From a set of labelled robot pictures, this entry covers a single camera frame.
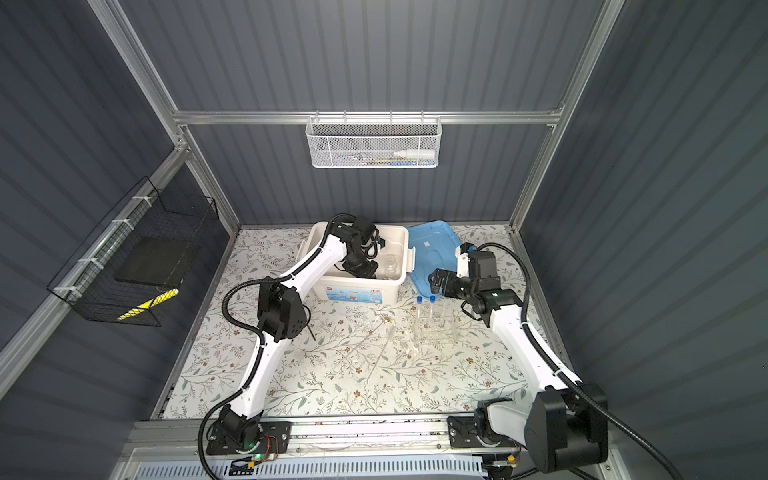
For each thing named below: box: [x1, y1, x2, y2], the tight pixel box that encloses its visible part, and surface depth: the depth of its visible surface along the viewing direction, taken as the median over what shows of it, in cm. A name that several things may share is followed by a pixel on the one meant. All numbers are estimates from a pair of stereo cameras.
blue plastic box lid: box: [408, 220, 461, 296], surface depth 117 cm
